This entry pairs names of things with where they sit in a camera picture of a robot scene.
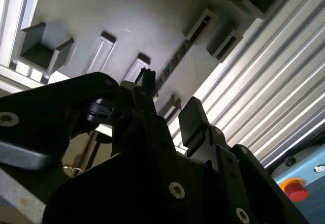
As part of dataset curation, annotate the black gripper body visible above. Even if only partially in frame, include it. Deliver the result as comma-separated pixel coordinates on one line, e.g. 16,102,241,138
44,152,237,224

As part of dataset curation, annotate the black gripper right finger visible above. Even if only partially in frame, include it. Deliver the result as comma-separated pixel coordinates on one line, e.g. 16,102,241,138
178,96,305,224

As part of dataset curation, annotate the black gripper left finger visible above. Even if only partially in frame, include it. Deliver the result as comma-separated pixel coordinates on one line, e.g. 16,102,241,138
0,68,187,202

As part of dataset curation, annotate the dark RAM stick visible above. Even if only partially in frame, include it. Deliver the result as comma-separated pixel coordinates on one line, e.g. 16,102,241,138
152,13,213,95

